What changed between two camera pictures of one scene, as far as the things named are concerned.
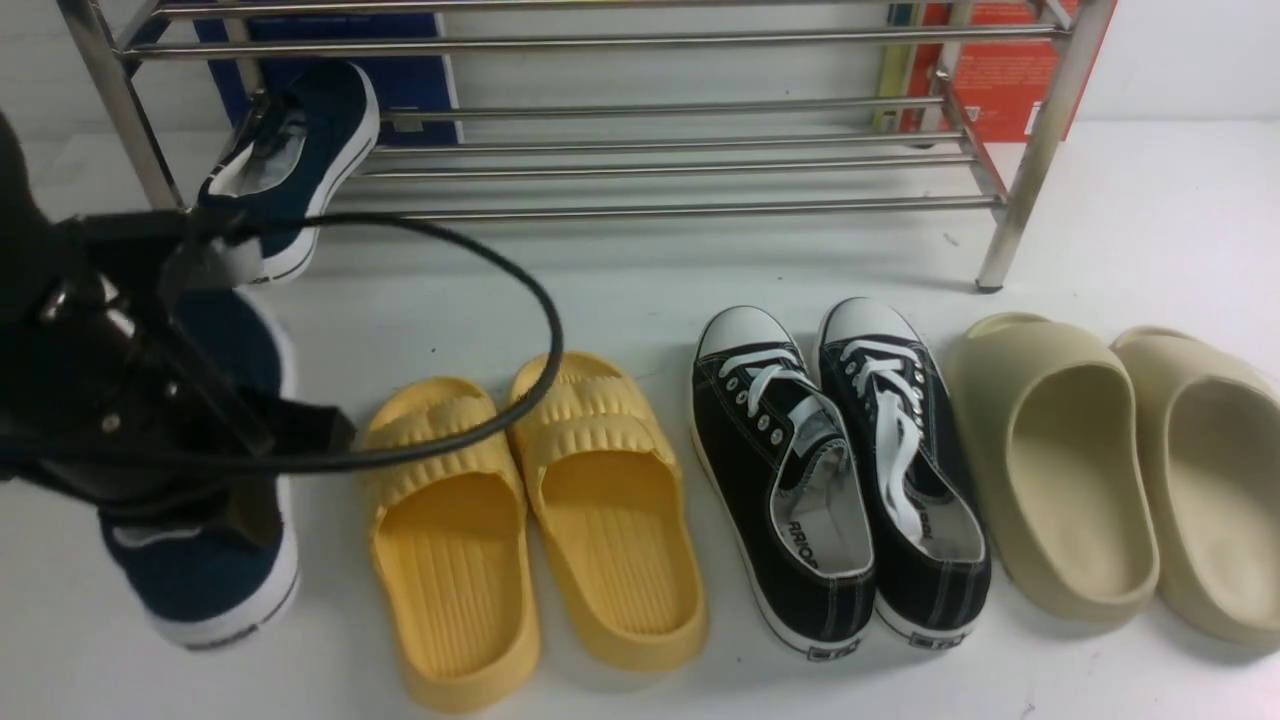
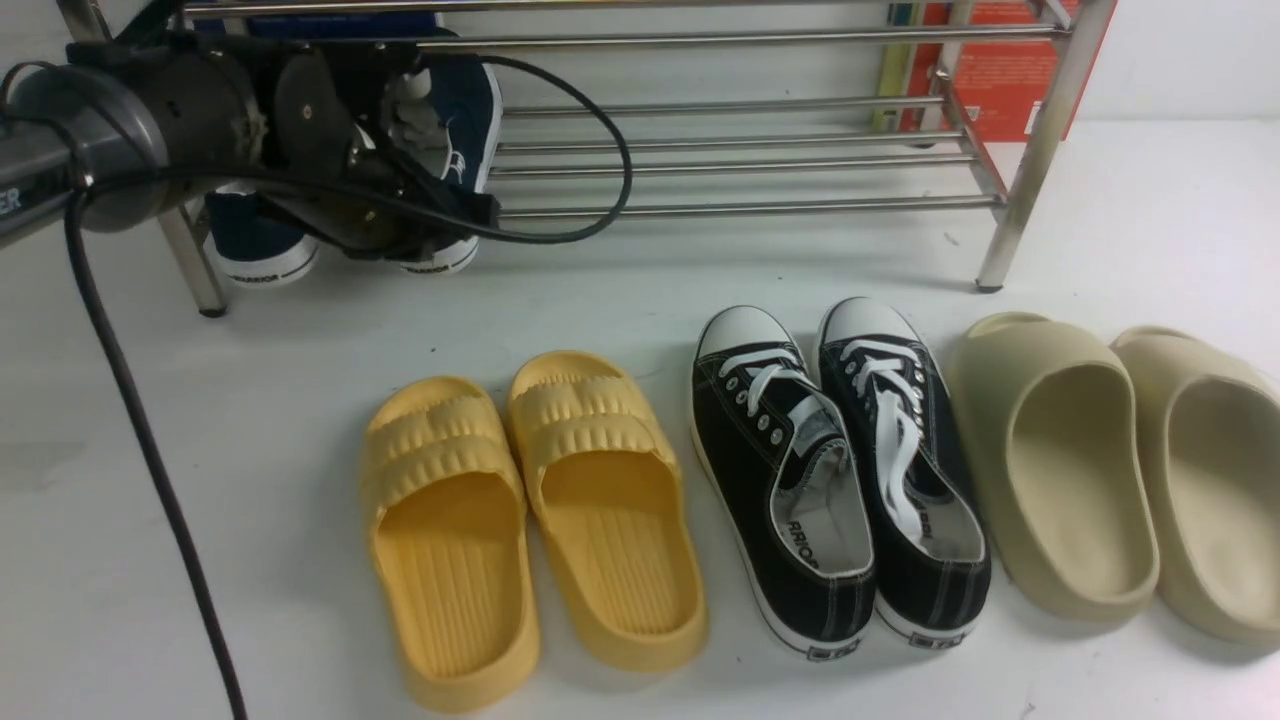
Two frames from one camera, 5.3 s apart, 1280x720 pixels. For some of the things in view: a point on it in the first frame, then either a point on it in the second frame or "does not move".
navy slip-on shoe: [221, 570] -> [468, 102]
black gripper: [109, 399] -> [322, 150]
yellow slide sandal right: [608, 487] does not move
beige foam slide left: [1054, 430] does not move
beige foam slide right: [1209, 437] does not move
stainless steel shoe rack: [629, 111] does not move
